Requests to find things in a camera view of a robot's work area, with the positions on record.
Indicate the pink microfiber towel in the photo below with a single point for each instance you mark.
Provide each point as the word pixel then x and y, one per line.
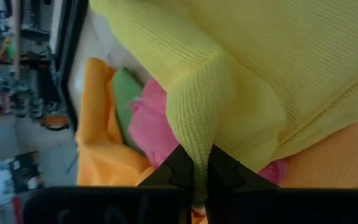
pixel 151 124

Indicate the yellow microfiber towel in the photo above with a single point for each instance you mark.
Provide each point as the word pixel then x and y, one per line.
pixel 244 62

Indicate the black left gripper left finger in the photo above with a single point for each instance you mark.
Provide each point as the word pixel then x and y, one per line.
pixel 176 171

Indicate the orange microfiber towel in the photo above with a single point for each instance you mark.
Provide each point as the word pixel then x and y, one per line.
pixel 98 124
pixel 331 155

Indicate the green microfiber towel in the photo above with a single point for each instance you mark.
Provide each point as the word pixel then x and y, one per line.
pixel 124 99

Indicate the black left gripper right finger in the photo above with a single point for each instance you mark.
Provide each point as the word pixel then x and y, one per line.
pixel 228 174

